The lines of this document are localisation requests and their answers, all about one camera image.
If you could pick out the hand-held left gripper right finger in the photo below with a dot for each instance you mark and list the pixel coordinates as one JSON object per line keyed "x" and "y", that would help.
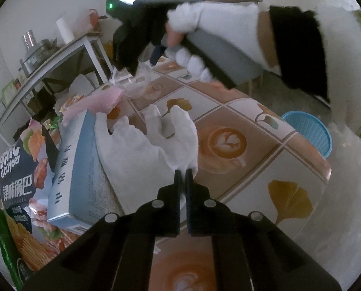
{"x": 191, "y": 212}

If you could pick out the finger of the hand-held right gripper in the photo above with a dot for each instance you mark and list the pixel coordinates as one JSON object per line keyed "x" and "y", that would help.
{"x": 157, "y": 55}
{"x": 125, "y": 51}

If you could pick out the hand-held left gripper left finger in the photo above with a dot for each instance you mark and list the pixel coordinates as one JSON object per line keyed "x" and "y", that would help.
{"x": 175, "y": 206}

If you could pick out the white tissue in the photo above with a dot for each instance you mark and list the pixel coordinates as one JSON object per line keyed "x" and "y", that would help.
{"x": 144, "y": 154}

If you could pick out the blue plastic basket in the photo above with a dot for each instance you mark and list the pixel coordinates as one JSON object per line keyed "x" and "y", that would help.
{"x": 310, "y": 133}

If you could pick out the dark blue snack bag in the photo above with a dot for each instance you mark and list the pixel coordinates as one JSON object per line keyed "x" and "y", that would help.
{"x": 16, "y": 185}

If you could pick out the green chip bag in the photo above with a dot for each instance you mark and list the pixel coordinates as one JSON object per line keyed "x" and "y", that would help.
{"x": 7, "y": 248}

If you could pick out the person's right hand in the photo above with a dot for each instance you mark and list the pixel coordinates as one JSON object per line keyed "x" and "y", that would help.
{"x": 216, "y": 18}

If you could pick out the clear plastic wrapper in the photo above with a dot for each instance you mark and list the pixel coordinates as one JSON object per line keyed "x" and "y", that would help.
{"x": 129, "y": 81}

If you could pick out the red plastic bag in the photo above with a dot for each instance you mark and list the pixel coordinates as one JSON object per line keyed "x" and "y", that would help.
{"x": 94, "y": 17}

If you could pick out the pink packet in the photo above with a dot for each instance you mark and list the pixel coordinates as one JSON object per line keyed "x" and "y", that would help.
{"x": 92, "y": 103}

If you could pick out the white paper towel roll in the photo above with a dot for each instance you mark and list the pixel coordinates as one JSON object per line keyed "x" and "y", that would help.
{"x": 63, "y": 31}

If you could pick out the small orange snack packet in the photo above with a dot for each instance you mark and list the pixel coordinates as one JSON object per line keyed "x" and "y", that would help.
{"x": 74, "y": 100}

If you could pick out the white shelf table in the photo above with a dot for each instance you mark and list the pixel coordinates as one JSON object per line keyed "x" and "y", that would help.
{"x": 47, "y": 66}

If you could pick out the patterned folding table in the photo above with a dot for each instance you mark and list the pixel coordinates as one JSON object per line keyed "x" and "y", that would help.
{"x": 259, "y": 163}

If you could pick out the metal pan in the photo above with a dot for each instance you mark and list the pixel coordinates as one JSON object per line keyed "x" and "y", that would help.
{"x": 36, "y": 57}

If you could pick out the metal utensil holder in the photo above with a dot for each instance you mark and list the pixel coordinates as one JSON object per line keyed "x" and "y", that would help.
{"x": 29, "y": 39}

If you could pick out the light blue carton box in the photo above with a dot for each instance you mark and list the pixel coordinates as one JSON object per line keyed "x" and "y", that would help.
{"x": 77, "y": 185}

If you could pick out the small green snack packet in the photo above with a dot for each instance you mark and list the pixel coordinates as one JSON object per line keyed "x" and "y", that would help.
{"x": 52, "y": 124}

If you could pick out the green packets on shelf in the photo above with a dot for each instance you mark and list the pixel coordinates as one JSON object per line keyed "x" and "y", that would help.
{"x": 9, "y": 89}

